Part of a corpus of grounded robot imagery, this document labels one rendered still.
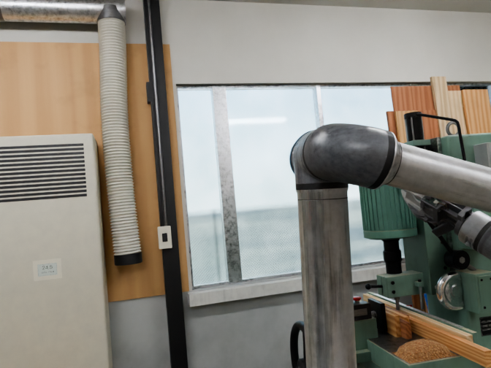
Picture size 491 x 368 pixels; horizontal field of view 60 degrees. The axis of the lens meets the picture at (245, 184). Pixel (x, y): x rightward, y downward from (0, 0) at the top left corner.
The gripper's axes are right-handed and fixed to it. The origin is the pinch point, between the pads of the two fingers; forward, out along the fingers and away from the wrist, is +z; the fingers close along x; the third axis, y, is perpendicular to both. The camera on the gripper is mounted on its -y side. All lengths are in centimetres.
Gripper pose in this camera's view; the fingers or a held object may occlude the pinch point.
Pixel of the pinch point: (405, 193)
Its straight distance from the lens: 132.2
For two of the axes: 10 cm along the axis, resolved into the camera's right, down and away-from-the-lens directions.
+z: -5.3, -4.6, 7.1
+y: -3.5, -6.5, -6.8
